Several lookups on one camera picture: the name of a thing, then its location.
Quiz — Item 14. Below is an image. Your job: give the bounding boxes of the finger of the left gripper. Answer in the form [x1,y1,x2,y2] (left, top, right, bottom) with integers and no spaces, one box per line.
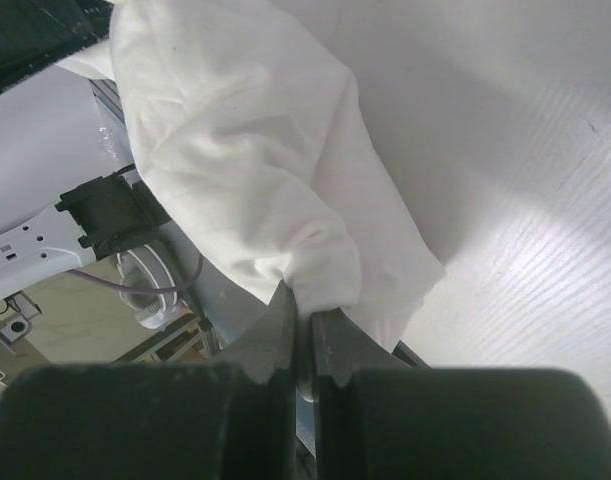
[0,0,113,95]

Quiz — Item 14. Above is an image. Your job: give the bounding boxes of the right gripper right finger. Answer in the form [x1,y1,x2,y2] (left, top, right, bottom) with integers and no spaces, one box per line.
[311,310,418,479]

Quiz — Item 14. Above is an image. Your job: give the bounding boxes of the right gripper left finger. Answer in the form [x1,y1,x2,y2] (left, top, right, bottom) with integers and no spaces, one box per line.
[219,282,297,479]

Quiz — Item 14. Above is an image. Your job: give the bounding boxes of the white t shirt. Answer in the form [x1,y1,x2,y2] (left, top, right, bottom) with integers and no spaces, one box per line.
[61,1,444,350]

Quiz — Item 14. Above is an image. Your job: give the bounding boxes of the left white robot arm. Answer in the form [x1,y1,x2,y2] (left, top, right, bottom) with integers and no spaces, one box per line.
[0,1,168,300]

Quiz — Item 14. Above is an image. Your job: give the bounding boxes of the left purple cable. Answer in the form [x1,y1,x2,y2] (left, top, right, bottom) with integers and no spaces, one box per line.
[67,252,204,296]

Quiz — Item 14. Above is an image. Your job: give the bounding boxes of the white cable loop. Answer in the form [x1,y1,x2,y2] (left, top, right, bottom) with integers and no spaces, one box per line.
[115,239,186,331]

